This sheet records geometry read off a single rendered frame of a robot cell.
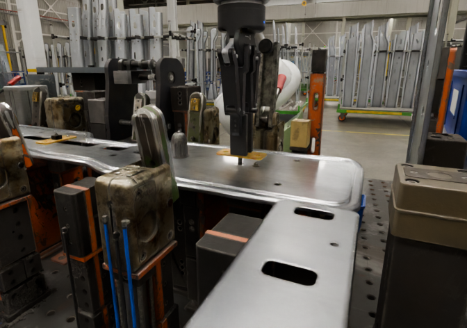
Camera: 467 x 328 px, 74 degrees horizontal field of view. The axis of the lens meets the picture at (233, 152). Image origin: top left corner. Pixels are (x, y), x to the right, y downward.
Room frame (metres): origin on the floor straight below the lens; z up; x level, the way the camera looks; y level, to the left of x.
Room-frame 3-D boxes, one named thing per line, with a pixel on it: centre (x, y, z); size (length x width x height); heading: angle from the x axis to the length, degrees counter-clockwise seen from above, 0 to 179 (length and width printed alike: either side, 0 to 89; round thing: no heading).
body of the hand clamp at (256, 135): (0.68, -0.08, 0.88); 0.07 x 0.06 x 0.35; 156
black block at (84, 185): (0.45, 0.23, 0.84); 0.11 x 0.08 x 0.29; 156
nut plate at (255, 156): (0.53, -0.01, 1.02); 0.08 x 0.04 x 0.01; 66
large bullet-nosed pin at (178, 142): (0.58, 0.10, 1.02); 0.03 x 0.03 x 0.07
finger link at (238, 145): (0.52, -0.01, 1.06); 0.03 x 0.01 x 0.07; 66
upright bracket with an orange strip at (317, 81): (0.63, -0.17, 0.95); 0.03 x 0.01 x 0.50; 66
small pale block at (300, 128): (0.61, -0.13, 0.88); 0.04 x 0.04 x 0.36; 66
